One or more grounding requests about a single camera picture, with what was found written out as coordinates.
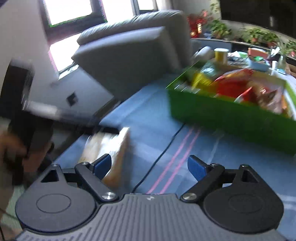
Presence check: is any tan bread package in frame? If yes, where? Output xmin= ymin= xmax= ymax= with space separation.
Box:
xmin=78 ymin=127 xmax=130 ymax=188

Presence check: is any green cardboard box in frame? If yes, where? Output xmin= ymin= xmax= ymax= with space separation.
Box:
xmin=166 ymin=60 xmax=295 ymax=155

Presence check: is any red snack bag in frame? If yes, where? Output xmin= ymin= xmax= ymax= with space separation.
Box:
xmin=212 ymin=78 xmax=255 ymax=102

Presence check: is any red white triangular snack packet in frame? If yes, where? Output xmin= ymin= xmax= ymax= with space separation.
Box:
xmin=191 ymin=72 xmax=213 ymax=89

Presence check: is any orange striped snack packet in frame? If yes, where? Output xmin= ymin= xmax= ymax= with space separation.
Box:
xmin=215 ymin=68 xmax=254 ymax=82

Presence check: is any green chip bag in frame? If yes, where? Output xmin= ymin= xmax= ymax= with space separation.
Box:
xmin=200 ymin=61 xmax=219 ymax=78

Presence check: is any person's left hand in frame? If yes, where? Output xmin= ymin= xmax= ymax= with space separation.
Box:
xmin=1 ymin=118 xmax=53 ymax=216

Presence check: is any blue striped tablecloth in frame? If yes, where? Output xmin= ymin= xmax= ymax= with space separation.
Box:
xmin=53 ymin=76 xmax=296 ymax=241

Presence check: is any grey sofa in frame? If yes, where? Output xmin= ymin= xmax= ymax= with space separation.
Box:
xmin=72 ymin=10 xmax=194 ymax=101

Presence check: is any yellow lidded can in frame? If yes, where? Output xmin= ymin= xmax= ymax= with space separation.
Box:
xmin=214 ymin=48 xmax=229 ymax=64

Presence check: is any light blue tray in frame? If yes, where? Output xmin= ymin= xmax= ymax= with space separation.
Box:
xmin=247 ymin=58 xmax=270 ymax=72

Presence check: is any potted green plant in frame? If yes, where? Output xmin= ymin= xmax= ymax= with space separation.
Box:
xmin=209 ymin=20 xmax=232 ymax=39

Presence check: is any glass vase with plant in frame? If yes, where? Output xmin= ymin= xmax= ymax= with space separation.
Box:
xmin=277 ymin=40 xmax=291 ymax=71

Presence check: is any red flower arrangement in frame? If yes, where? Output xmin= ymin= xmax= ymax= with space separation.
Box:
xmin=187 ymin=10 xmax=213 ymax=38

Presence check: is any wall power socket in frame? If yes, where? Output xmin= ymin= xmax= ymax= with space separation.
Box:
xmin=66 ymin=92 xmax=78 ymax=107

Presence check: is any black wall television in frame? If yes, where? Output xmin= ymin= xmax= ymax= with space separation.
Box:
xmin=220 ymin=0 xmax=295 ymax=29

